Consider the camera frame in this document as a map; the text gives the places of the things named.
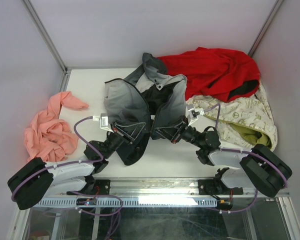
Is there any white slotted cable duct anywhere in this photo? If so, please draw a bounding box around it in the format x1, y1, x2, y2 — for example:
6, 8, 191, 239
35, 195, 217, 208

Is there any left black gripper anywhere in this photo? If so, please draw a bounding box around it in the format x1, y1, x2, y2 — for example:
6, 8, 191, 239
102, 119, 146, 160

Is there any dark grey zip jacket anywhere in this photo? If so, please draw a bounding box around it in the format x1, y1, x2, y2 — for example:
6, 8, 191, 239
103, 52, 187, 166

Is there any red jacket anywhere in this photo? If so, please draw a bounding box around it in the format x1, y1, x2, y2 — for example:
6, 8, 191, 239
159, 47, 260, 103

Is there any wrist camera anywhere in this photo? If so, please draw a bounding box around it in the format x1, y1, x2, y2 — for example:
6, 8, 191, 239
92, 113, 113, 132
186, 104, 205, 126

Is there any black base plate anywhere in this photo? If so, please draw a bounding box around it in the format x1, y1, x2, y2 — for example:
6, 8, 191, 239
67, 179, 111, 195
197, 179, 244, 196

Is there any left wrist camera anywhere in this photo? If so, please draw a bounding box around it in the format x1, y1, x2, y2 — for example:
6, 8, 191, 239
92, 113, 113, 132

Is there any pink cloth garment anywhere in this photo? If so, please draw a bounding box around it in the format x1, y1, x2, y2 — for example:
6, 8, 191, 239
24, 91, 89, 162

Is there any aluminium front rail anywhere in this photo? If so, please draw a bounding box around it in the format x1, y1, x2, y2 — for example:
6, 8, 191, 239
21, 176, 290, 198

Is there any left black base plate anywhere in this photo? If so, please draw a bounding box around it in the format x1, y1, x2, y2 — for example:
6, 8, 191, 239
67, 179, 111, 195

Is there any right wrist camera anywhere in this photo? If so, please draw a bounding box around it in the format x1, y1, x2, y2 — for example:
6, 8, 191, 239
186, 104, 205, 126

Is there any left aluminium corner post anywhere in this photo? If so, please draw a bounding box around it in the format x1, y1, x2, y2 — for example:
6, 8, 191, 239
21, 0, 69, 74

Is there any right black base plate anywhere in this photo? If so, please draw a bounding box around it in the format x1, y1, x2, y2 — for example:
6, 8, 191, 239
197, 179, 244, 196

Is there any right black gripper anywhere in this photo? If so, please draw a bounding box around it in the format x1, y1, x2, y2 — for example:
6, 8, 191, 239
153, 115, 204, 149

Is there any aluminium corner post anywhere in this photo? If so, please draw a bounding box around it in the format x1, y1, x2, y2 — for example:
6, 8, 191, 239
248, 0, 286, 58
21, 0, 69, 74

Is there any right aluminium corner post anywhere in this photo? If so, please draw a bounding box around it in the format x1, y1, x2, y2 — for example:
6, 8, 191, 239
248, 0, 286, 58

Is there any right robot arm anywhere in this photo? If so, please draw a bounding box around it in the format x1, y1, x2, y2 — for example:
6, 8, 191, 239
154, 116, 293, 198

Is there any cream patterned garment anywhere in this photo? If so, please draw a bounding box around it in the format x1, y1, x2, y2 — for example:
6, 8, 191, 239
186, 84, 278, 151

